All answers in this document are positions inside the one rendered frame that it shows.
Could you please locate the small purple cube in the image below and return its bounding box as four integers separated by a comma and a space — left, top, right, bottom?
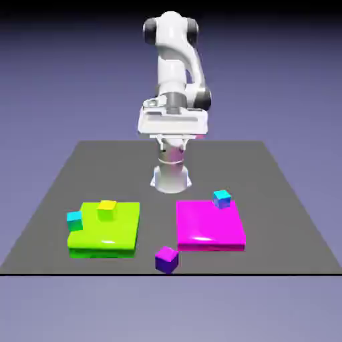
154, 245, 180, 275

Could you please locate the large lime green box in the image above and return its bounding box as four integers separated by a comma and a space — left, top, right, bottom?
67, 202, 141, 259

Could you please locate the large magenta box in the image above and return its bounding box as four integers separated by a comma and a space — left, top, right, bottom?
176, 200, 246, 252

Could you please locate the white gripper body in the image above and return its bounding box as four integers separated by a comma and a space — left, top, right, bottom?
137, 106, 210, 140

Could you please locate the small yellow cube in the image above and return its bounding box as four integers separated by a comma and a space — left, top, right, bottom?
96, 200, 118, 222

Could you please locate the small cyan cube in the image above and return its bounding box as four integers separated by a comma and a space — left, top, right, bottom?
212, 189, 232, 210
65, 210, 84, 232

